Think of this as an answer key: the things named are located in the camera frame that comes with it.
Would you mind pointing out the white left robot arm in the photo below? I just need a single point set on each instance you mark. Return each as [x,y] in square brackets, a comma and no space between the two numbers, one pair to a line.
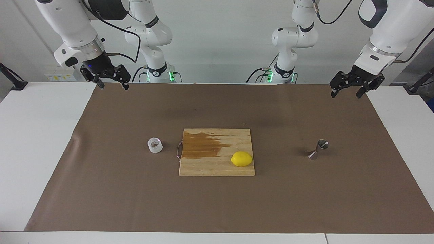
[393,30]

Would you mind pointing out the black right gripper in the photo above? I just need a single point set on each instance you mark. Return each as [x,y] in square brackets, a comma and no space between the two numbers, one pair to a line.
[100,66]

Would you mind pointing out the small clear plastic cup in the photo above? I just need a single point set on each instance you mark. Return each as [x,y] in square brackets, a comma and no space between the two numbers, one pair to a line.
[155,149]

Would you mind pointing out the steel double jigger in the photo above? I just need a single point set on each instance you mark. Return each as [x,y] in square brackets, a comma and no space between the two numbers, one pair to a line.
[322,144]

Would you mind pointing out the brown paper table mat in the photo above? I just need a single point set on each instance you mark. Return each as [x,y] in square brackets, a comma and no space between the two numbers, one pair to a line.
[135,203]

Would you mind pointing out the blue object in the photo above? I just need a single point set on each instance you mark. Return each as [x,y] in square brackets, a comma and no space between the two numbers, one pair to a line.
[431,103]

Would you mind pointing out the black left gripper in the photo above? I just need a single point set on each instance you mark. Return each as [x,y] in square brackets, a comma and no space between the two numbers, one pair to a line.
[364,77]

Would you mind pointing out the wooden cutting board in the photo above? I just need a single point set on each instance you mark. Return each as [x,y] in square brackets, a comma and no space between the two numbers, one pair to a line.
[217,166]

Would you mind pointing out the white socket box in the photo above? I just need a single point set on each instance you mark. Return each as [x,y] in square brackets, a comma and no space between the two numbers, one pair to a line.
[61,76]

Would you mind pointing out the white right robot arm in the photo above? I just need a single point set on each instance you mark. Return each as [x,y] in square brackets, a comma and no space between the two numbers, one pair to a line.
[74,27]

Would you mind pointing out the black clamp stand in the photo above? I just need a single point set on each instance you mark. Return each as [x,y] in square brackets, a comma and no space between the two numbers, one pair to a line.
[18,85]
[414,88]

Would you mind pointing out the yellow lemon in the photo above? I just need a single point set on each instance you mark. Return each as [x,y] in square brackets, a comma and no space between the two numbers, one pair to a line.
[241,159]

